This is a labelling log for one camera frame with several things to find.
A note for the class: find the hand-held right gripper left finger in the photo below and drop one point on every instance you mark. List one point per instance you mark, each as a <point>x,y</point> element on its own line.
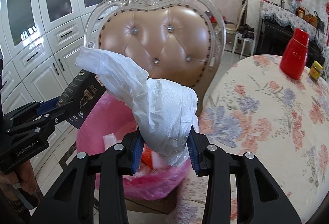
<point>136,157</point>

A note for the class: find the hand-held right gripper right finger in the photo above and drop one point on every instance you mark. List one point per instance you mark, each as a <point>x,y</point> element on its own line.
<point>192,154</point>

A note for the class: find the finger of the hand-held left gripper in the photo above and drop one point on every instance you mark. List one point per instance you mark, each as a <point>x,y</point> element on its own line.
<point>64,112</point>
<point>46,106</point>

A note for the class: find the orange foam fruit net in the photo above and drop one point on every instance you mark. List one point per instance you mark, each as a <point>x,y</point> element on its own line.
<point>147,157</point>

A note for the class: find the black product box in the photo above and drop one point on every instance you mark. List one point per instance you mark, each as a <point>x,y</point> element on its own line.
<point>82,93</point>

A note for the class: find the pink lined trash bin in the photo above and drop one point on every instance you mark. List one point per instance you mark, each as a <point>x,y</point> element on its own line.
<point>113,116</point>

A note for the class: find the white plastic bag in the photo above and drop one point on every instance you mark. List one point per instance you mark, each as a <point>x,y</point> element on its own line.
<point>164,116</point>

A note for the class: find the person's left hand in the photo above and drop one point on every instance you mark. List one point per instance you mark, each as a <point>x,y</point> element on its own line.
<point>25,175</point>

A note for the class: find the white glass door cabinet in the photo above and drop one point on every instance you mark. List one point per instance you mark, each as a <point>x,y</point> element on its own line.
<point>33,34</point>

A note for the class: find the ornate beige leather chair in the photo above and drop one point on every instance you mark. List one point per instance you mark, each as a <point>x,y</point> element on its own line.
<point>159,39</point>

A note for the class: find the white dining chair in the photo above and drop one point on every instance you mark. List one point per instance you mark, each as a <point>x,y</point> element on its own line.
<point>243,44</point>

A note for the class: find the dark cloth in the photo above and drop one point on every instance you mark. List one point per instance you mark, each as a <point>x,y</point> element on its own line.
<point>245,31</point>

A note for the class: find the red thermos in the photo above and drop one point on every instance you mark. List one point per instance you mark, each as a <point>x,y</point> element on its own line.
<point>294,57</point>

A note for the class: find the black piano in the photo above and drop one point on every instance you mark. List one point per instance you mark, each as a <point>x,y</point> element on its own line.
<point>272,36</point>

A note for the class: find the yellow lid jar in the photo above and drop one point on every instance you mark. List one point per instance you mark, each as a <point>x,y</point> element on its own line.
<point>315,72</point>

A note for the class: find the lace piano cover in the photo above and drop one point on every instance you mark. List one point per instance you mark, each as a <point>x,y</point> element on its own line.
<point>277,12</point>

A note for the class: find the brown wicker basket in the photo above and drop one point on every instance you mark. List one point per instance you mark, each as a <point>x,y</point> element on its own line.
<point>301,12</point>

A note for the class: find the dark handbag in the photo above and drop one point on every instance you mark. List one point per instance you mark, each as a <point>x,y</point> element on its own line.
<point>319,22</point>

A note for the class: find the red knot hanging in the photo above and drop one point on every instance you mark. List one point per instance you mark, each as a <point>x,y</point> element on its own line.
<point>327,8</point>

